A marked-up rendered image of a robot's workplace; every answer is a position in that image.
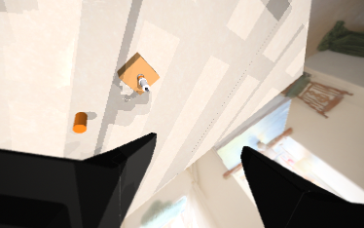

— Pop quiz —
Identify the orange cylinder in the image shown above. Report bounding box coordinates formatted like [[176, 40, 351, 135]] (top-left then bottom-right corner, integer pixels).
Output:
[[72, 112, 88, 133]]

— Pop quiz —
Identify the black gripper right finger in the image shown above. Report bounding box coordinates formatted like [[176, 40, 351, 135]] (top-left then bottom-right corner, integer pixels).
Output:
[[240, 146, 364, 228]]

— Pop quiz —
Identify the tan square block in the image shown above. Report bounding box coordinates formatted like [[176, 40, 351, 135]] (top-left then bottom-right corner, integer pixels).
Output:
[[117, 52, 160, 95]]

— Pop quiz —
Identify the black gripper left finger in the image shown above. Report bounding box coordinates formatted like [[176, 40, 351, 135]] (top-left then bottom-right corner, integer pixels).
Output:
[[0, 133, 157, 228]]

